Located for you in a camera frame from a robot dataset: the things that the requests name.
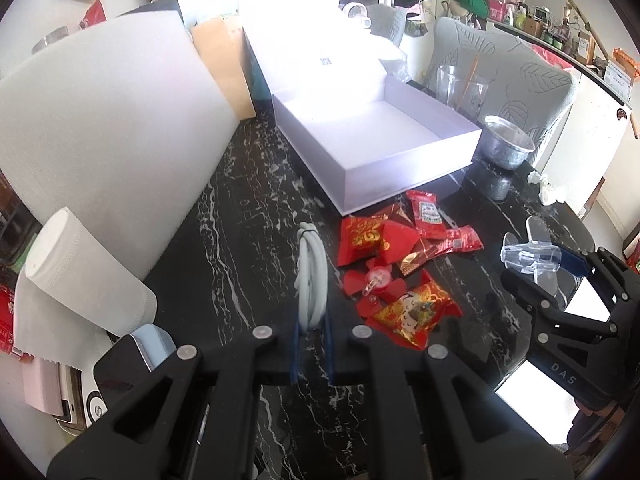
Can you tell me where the red plastic flower fan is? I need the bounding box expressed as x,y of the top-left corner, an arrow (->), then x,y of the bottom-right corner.
343,258 -> 407,320

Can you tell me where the pink box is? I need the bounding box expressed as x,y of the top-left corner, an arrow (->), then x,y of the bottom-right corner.
22,356 -> 64,417

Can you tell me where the white foam board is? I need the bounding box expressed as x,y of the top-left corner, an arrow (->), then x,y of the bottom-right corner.
1,11 -> 239,278

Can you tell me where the red ketchup sachet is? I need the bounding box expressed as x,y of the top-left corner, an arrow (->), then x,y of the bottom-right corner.
406,190 -> 447,240

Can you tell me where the metal bowl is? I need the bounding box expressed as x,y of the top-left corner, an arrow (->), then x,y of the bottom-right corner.
478,115 -> 536,170

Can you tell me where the white paper towel roll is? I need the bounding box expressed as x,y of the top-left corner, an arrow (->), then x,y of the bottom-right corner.
13,207 -> 157,370

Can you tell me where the white small appliance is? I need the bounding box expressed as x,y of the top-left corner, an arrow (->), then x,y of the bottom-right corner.
342,2 -> 371,29

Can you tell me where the long red snack packet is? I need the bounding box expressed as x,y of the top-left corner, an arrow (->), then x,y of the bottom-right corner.
397,226 -> 484,276

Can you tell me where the red gold triangular packet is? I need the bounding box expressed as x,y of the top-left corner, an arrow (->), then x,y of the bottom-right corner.
337,217 -> 420,266

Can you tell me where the red gold snack packet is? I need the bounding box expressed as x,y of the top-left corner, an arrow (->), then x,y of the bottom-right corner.
366,281 -> 463,351

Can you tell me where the white charging cable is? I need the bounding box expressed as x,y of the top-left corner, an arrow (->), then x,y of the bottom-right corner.
293,221 -> 330,332

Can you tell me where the dark brown gold packet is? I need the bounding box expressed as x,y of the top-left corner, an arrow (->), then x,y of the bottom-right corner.
372,203 -> 414,228

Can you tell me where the white open gift box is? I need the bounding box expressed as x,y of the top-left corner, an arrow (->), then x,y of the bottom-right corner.
239,0 -> 480,214

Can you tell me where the crumpled white tissue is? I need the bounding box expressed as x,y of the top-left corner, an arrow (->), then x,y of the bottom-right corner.
527,170 -> 563,207

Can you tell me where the grey leaf pattern chair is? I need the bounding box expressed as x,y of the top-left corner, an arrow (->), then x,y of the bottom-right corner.
423,18 -> 576,166

